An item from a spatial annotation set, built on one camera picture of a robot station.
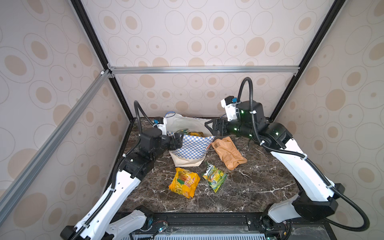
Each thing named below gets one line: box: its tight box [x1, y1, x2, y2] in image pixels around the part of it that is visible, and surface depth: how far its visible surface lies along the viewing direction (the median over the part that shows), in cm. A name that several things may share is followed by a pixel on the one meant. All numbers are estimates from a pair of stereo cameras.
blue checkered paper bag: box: [165, 111, 216, 167], surface depth 88 cm
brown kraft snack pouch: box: [211, 136, 248, 170], surface depth 96 cm
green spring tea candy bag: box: [203, 164, 227, 193], surface depth 85 cm
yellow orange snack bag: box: [168, 167, 201, 199], surface depth 83 cm
